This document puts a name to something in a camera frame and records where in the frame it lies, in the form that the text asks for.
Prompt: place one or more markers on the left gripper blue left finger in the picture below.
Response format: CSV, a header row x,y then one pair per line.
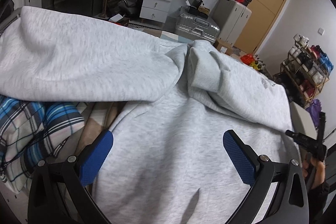
x,y
59,193

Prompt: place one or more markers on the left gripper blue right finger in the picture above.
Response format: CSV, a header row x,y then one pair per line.
x,y
289,203

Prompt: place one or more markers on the light grey hoodie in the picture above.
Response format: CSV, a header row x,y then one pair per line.
x,y
168,163

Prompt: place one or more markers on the person's right hand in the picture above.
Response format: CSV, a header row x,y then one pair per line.
x,y
316,173

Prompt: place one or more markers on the purple bag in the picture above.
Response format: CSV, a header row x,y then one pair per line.
x,y
314,110

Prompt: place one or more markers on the checkered bed sheet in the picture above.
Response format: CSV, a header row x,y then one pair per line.
x,y
100,115

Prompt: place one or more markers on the blue plaid shirt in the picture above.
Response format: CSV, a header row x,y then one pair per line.
x,y
31,132

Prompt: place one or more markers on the bamboo shoe rack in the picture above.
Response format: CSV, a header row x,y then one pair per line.
x,y
304,72

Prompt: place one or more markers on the red orange toy pile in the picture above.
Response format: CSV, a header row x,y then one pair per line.
x,y
252,61

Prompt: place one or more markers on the cardboard box on floor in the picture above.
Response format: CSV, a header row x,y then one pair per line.
x,y
223,47

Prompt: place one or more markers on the silver lying suitcase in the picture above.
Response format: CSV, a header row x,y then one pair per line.
x,y
194,28

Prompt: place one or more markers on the red box on floor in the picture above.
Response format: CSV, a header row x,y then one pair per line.
x,y
119,20

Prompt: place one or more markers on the black bag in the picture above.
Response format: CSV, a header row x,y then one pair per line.
x,y
127,8

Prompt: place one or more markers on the wall switch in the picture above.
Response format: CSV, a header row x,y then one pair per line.
x,y
321,31

